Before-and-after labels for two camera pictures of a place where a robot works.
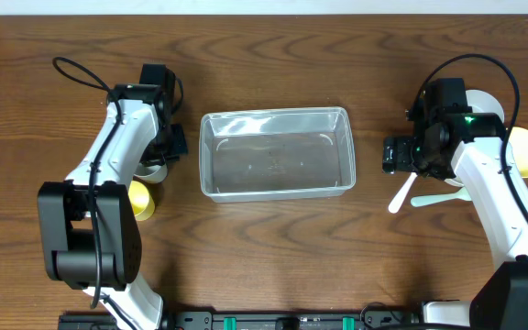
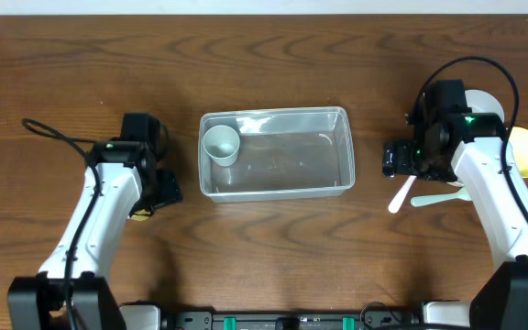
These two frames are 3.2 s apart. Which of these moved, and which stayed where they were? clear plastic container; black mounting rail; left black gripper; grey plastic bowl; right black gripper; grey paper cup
Moved: left black gripper; grey paper cup
Stayed: grey plastic bowl; black mounting rail; right black gripper; clear plastic container
